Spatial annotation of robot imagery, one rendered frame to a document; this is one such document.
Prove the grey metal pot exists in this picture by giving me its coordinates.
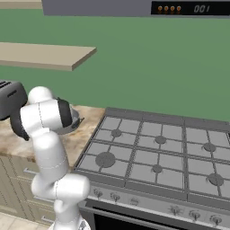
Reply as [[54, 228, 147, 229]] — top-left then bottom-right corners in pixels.
[[55, 104, 85, 136]]

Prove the grey gas stove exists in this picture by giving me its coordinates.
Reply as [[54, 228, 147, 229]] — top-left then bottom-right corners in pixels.
[[73, 106, 230, 230]]

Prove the grey stove knob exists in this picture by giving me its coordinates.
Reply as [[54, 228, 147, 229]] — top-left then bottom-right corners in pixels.
[[208, 214, 224, 227], [93, 188, 104, 199], [188, 209, 202, 222], [110, 191, 121, 203], [168, 204, 184, 217]]

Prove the black toaster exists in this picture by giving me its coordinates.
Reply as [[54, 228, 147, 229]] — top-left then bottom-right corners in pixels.
[[0, 79, 29, 121]]

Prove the beige drawer front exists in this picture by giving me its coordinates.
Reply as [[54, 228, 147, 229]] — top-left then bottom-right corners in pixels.
[[17, 181, 57, 211], [8, 155, 41, 188], [27, 204, 58, 227]]

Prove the black oven door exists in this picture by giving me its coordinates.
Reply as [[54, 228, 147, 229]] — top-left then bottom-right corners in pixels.
[[78, 200, 210, 230]]

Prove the beige cupboard door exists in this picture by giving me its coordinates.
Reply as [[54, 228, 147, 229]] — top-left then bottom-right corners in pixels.
[[0, 155, 22, 216]]

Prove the beige wall shelf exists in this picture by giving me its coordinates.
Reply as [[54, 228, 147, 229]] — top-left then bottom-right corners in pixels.
[[0, 41, 98, 72]]

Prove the silver drawer handle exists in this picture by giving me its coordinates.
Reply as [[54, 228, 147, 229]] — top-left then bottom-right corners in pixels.
[[22, 167, 40, 176], [40, 216, 57, 225], [32, 195, 52, 203]]

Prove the grey oven door handle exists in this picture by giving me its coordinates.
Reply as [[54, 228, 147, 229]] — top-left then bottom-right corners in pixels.
[[84, 205, 183, 230]]

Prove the beige wall cupboard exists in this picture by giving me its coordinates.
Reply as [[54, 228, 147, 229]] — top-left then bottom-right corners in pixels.
[[0, 0, 43, 10]]

